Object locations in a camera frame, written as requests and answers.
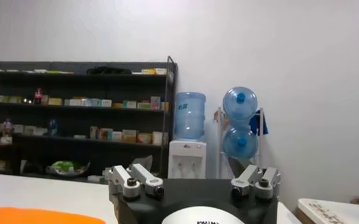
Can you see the plain white medicine box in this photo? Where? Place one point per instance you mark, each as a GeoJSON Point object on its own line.
{"type": "Point", "coordinates": [73, 102]}

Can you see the blue plastic bottle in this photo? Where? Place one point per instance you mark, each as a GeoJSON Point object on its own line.
{"type": "Point", "coordinates": [53, 127]}

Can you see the orange green medicine box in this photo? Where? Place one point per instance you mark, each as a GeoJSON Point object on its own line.
{"type": "Point", "coordinates": [144, 138]}

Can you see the small white green box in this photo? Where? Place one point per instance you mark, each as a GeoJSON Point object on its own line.
{"type": "Point", "coordinates": [117, 136]}

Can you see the black shelving unit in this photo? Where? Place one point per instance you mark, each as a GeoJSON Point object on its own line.
{"type": "Point", "coordinates": [75, 117]}

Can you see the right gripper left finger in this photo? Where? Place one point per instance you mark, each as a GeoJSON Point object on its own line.
{"type": "Point", "coordinates": [136, 182]}

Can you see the white side table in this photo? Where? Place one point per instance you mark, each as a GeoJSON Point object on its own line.
{"type": "Point", "coordinates": [350, 210]}

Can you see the small bottle on white base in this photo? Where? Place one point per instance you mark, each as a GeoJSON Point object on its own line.
{"type": "Point", "coordinates": [6, 140]}

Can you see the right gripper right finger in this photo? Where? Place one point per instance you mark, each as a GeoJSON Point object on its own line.
{"type": "Point", "coordinates": [252, 182]}

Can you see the flat yellow medicine box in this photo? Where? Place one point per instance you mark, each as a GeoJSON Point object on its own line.
{"type": "Point", "coordinates": [117, 105]}

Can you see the dark blue hanging cloth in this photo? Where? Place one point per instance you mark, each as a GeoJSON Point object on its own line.
{"type": "Point", "coordinates": [258, 124]}

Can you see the red orange medicine box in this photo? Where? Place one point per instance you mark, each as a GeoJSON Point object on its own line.
{"type": "Point", "coordinates": [105, 134]}

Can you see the white and blue box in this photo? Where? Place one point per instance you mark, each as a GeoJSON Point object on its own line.
{"type": "Point", "coordinates": [90, 102]}

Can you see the beige hanging cloth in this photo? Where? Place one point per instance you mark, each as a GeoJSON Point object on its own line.
{"type": "Point", "coordinates": [220, 117]}

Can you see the blue water jug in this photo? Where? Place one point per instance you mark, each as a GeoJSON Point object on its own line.
{"type": "Point", "coordinates": [240, 105]}
{"type": "Point", "coordinates": [240, 143]}

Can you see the yellow white medicine box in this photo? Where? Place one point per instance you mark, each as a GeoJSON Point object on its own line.
{"type": "Point", "coordinates": [129, 136]}

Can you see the white orange medicine box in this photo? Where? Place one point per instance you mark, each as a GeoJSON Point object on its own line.
{"type": "Point", "coordinates": [160, 138]}

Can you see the yellow white flat box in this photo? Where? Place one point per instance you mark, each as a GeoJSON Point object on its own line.
{"type": "Point", "coordinates": [154, 71]}

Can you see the white green medicine box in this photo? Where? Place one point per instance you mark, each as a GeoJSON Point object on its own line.
{"type": "Point", "coordinates": [130, 104]}
{"type": "Point", "coordinates": [106, 103]}

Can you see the green bowl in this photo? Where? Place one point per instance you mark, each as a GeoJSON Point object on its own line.
{"type": "Point", "coordinates": [65, 167]}

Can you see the orange t-shirt with white print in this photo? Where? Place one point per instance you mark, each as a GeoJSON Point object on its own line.
{"type": "Point", "coordinates": [39, 216]}

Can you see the blue bottle with teal label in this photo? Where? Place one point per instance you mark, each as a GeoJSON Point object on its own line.
{"type": "Point", "coordinates": [189, 117]}

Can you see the tall pink box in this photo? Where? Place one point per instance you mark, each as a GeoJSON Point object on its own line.
{"type": "Point", "coordinates": [155, 103]}

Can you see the narrow white blue box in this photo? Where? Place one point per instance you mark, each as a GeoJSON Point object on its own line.
{"type": "Point", "coordinates": [94, 132]}

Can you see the white water dispenser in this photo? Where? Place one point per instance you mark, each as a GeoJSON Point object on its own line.
{"type": "Point", "coordinates": [186, 158]}

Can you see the cola bottle red label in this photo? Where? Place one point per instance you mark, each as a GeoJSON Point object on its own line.
{"type": "Point", "coordinates": [38, 96]}

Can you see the orange yellow box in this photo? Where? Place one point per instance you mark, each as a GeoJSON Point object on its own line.
{"type": "Point", "coordinates": [164, 106]}

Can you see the tilted white box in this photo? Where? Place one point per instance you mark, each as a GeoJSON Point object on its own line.
{"type": "Point", "coordinates": [41, 131]}

